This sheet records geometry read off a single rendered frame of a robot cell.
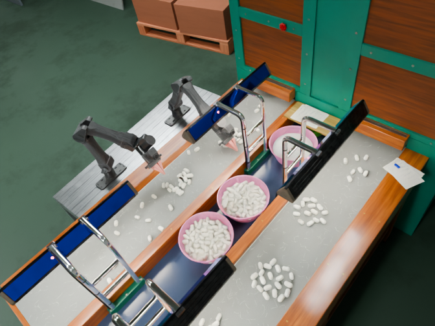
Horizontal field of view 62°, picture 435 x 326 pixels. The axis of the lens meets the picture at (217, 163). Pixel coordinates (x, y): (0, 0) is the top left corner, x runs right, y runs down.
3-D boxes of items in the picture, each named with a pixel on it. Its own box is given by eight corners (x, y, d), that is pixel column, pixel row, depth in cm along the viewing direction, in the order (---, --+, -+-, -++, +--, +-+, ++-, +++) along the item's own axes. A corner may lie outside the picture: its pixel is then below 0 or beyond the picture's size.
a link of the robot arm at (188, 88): (219, 113, 201) (186, 69, 202) (206, 121, 198) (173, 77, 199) (213, 120, 213) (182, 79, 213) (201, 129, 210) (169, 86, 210)
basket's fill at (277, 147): (265, 156, 209) (264, 150, 205) (287, 132, 218) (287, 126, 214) (298, 174, 198) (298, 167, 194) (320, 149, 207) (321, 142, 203)
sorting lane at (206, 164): (16, 304, 169) (13, 303, 167) (256, 88, 242) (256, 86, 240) (48, 350, 154) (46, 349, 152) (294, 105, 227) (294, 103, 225)
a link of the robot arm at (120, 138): (138, 133, 190) (79, 112, 184) (133, 146, 185) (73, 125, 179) (133, 147, 200) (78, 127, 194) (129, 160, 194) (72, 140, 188)
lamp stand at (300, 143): (279, 195, 192) (278, 136, 158) (301, 170, 200) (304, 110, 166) (311, 213, 183) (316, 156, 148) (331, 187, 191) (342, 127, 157)
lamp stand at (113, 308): (90, 290, 173) (42, 247, 139) (122, 259, 181) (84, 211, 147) (113, 316, 164) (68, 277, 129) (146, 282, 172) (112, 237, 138)
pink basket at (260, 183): (211, 221, 188) (209, 211, 180) (228, 180, 203) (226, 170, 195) (261, 234, 179) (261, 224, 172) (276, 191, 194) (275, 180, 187)
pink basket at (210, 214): (171, 249, 181) (166, 240, 174) (207, 212, 192) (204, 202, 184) (210, 281, 167) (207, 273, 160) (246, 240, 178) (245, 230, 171)
